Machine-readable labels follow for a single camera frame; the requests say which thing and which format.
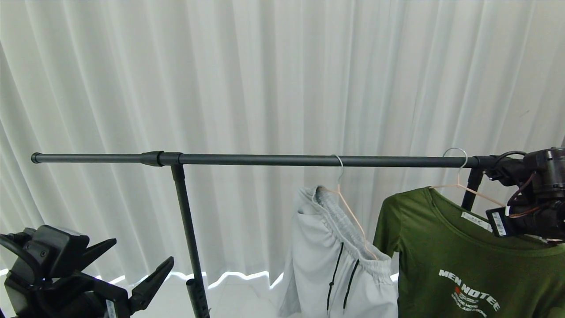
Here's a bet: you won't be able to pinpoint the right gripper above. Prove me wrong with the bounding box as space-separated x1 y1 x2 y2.
486 203 565 241

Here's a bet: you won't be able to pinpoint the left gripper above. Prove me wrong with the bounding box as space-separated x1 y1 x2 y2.
5 239 174 318

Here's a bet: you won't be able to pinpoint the pink clothes hanger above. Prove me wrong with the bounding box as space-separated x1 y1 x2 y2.
429 148 507 208
319 155 379 261

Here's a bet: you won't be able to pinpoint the green printed garment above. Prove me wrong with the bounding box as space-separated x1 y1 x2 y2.
373 187 565 318

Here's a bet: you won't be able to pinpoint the pale grey shorts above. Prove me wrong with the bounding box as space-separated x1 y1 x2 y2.
278 185 399 318

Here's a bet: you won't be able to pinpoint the black clothes rack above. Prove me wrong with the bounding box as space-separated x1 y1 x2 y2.
31 151 528 318

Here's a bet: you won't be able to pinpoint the white curtain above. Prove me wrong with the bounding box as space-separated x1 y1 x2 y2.
0 0 565 288

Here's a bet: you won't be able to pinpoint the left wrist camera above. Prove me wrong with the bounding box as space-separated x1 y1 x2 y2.
9 225 90 283

